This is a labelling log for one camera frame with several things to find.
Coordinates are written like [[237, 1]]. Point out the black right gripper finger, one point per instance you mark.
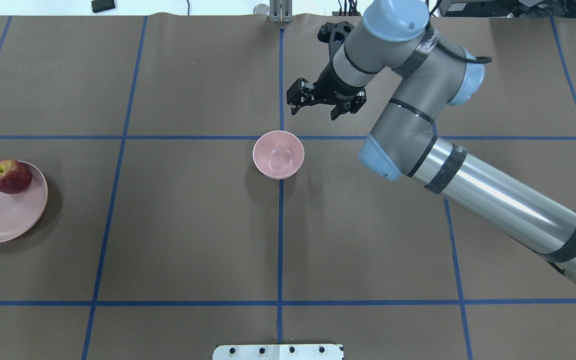
[[301, 94], [351, 106]]

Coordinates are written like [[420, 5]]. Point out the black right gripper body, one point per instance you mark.
[[336, 87]]

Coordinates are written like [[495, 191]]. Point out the pink bowl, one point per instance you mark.
[[278, 154]]

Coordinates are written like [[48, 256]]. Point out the red apple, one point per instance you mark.
[[15, 176]]

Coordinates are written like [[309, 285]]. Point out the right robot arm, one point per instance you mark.
[[435, 72]]

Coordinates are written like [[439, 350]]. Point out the pink plate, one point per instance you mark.
[[20, 212]]

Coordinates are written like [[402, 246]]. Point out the small black box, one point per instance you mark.
[[99, 6]]

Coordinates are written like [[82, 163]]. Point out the aluminium frame post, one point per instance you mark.
[[281, 11]]

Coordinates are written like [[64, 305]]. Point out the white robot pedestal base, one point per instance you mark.
[[306, 351]]

